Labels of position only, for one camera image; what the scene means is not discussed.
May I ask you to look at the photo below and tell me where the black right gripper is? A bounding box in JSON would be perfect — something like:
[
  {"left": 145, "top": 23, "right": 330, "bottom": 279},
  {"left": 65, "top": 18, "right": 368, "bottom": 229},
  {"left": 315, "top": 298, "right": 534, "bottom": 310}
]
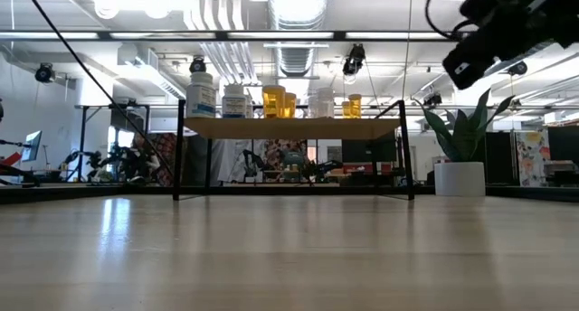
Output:
[{"left": 442, "top": 16, "right": 579, "bottom": 90}]

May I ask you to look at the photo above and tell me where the green plant in white pot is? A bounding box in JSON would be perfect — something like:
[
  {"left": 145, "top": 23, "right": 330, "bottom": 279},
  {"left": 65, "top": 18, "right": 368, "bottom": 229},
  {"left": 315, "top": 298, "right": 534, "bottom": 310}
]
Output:
[{"left": 418, "top": 87, "right": 517, "bottom": 197}]

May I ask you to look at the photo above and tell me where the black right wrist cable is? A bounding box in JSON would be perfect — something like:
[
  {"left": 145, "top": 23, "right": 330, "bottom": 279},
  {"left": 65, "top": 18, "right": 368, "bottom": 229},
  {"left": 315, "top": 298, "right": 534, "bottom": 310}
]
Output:
[{"left": 424, "top": 0, "right": 476, "bottom": 43}]

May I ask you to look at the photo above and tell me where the black rig frame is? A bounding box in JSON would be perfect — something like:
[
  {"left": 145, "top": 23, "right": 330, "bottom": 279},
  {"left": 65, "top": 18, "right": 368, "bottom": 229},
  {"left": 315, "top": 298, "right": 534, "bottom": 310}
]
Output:
[{"left": 0, "top": 29, "right": 579, "bottom": 204}]

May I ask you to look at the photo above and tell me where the computer monitor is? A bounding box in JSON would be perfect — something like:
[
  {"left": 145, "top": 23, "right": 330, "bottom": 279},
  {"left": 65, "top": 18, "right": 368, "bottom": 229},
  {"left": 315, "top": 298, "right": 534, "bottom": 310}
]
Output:
[{"left": 20, "top": 129, "right": 43, "bottom": 163}]

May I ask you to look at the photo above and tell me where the white hanging cloth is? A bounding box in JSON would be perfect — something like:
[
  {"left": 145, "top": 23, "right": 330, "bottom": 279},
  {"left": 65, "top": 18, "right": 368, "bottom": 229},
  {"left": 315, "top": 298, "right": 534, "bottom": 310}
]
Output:
[{"left": 210, "top": 138, "right": 268, "bottom": 184}]

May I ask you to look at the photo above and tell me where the white bottle blue label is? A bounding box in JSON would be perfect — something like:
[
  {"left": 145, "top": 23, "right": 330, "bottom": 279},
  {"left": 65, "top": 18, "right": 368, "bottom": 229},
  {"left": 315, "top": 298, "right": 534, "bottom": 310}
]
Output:
[
  {"left": 185, "top": 71, "right": 218, "bottom": 119},
  {"left": 221, "top": 83, "right": 249, "bottom": 119}
]

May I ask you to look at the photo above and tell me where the floral patterned panel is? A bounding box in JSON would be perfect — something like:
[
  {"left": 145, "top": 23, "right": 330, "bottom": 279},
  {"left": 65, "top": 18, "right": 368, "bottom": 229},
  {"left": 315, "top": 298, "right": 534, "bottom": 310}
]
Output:
[{"left": 515, "top": 128, "right": 551, "bottom": 188}]

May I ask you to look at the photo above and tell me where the wooden shelf black metal frame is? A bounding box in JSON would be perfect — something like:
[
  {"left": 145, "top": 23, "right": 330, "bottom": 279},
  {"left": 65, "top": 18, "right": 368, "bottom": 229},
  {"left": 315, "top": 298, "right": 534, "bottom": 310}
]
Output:
[{"left": 171, "top": 99, "right": 416, "bottom": 202}]

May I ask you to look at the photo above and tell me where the floral patterned cloth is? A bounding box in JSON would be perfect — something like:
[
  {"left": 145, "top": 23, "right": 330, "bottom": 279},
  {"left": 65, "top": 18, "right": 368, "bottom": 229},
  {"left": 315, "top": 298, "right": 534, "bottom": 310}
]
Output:
[{"left": 264, "top": 138, "right": 308, "bottom": 167}]

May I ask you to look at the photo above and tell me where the clear bottle white cap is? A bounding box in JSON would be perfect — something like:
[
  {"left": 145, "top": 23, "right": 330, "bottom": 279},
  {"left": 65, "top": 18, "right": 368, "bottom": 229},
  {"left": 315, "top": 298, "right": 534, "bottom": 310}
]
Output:
[{"left": 315, "top": 87, "right": 337, "bottom": 119}]

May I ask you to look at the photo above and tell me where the amber pill bottle white cap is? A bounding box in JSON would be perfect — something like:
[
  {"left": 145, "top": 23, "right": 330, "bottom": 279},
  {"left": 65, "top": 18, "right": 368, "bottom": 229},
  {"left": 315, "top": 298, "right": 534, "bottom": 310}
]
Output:
[
  {"left": 283, "top": 91, "right": 299, "bottom": 119},
  {"left": 261, "top": 84, "right": 288, "bottom": 119}
]

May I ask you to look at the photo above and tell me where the person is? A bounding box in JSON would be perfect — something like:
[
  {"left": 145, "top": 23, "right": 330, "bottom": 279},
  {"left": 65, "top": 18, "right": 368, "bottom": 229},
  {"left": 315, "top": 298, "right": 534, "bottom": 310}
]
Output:
[{"left": 133, "top": 132, "right": 178, "bottom": 186}]

